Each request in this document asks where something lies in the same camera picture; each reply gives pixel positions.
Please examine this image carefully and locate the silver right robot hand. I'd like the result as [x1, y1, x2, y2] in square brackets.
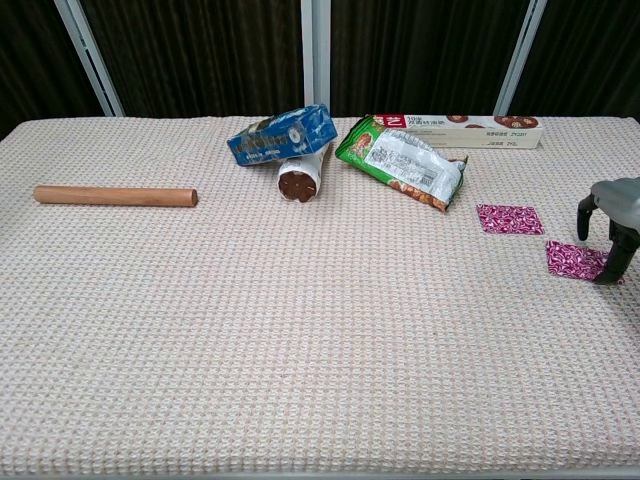
[575, 175, 640, 287]

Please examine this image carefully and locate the pink patterned square piece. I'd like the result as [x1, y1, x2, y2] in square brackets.
[474, 203, 545, 236]
[544, 239, 626, 285]

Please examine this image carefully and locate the long baking paper box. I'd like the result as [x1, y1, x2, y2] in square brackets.
[372, 112, 546, 150]

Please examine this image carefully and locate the dark curtain panel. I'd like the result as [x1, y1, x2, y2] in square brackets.
[0, 0, 106, 139]
[508, 0, 640, 121]
[329, 0, 531, 117]
[79, 0, 305, 119]

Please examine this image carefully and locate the green snack bag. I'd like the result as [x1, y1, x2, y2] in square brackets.
[334, 114, 469, 213]

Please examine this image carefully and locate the white bottle with brown drink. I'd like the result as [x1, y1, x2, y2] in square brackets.
[277, 143, 335, 204]

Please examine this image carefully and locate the beige waffle tablecloth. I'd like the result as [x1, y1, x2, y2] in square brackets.
[0, 115, 640, 476]

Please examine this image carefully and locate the blue drink carton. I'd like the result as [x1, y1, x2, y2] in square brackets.
[226, 103, 338, 168]

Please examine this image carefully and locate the wooden rolling pin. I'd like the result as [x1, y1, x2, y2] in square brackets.
[33, 185, 199, 209]

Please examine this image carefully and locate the white metal frame post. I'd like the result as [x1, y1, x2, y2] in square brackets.
[53, 0, 125, 117]
[493, 0, 549, 117]
[299, 0, 334, 117]

